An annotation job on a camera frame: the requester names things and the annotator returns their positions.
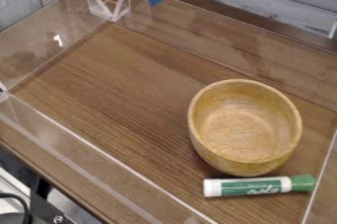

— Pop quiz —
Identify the clear acrylic tray wall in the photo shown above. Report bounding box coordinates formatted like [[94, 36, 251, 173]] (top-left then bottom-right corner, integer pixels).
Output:
[[0, 0, 337, 224]]

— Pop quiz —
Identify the green white dry-erase marker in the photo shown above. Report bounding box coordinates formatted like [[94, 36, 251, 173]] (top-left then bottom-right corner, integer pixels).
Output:
[[202, 175, 315, 197]]

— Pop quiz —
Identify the black metal table frame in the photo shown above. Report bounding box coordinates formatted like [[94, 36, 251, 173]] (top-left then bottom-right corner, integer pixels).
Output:
[[29, 178, 75, 224]]

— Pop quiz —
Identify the brown wooden bowl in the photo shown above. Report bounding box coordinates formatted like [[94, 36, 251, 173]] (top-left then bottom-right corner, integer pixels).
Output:
[[186, 79, 302, 177]]

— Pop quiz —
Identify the black cable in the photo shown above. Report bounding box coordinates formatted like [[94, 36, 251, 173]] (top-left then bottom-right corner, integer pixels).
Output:
[[0, 191, 31, 224]]

